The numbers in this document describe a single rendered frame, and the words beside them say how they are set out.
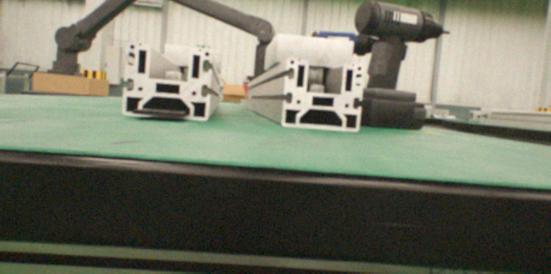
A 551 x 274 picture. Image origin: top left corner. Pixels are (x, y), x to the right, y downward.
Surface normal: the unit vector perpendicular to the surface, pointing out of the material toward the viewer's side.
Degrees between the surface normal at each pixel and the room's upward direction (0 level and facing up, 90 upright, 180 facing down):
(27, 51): 90
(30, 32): 90
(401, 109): 90
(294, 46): 90
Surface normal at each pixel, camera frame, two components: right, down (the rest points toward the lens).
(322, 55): 0.12, 0.06
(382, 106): 0.37, 0.08
